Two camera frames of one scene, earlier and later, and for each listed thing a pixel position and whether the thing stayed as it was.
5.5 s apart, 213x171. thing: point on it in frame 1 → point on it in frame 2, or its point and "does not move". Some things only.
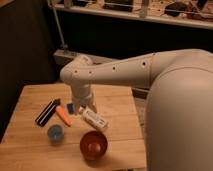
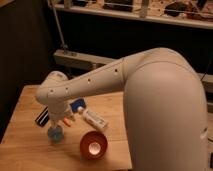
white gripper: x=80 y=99 → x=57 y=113
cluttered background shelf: x=191 y=13 does not move
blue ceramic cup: x=55 y=132 does not move
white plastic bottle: x=92 y=118 does not move
